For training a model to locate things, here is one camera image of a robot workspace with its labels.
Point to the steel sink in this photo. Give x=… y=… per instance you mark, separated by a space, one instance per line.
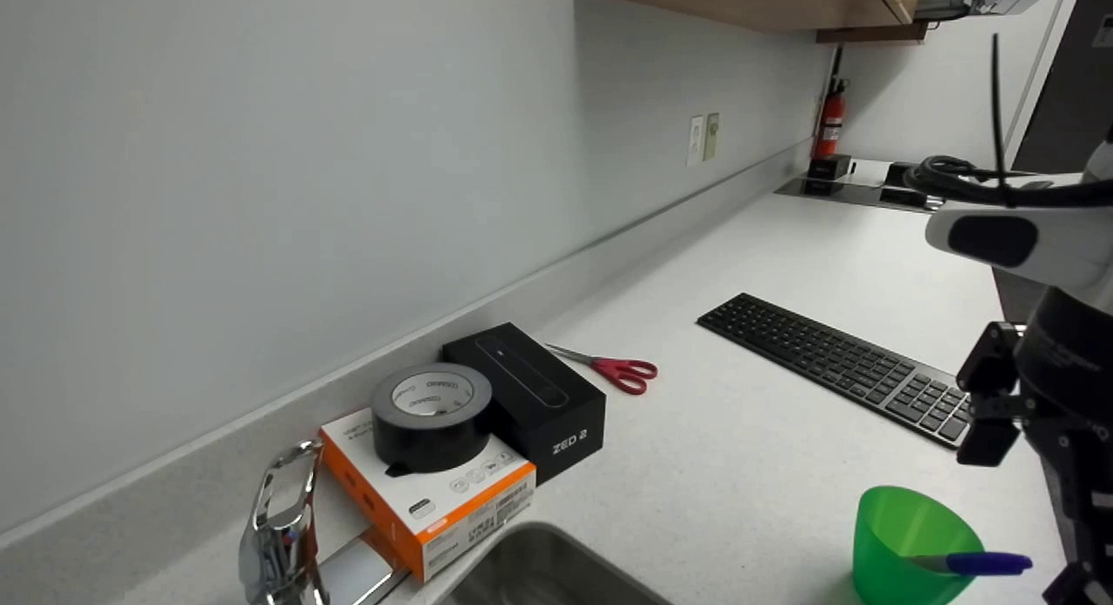
x=548 y=570

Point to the roll of black tape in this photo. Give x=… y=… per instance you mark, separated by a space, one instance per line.
x=430 y=427

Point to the beige wall switch plate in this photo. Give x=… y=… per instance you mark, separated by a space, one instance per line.
x=712 y=136

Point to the wooden wall cabinet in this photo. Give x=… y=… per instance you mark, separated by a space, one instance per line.
x=765 y=1

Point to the red fire extinguisher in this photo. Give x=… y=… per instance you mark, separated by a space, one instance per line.
x=829 y=122

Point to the orange and white box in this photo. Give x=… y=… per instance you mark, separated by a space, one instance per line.
x=435 y=509

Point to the black keyboard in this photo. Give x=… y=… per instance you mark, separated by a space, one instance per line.
x=835 y=362

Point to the blue marker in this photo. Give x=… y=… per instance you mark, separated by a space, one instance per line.
x=983 y=563

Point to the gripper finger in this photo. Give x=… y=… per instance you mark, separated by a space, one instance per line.
x=1091 y=492

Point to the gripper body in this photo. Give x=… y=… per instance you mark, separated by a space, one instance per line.
x=1074 y=362

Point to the white wall socket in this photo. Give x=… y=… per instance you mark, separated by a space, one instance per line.
x=695 y=141

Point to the black glass cooktop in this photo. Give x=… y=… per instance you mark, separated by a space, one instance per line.
x=852 y=192

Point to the green plastic cup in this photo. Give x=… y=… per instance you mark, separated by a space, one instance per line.
x=904 y=535

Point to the dark refrigerator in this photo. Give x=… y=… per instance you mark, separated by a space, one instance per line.
x=1074 y=92

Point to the small black box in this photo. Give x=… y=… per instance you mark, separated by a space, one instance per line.
x=829 y=167

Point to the chrome tap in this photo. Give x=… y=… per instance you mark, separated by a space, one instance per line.
x=278 y=535

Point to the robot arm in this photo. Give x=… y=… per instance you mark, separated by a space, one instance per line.
x=1069 y=249

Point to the black cardboard box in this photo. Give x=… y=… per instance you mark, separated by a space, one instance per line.
x=539 y=396

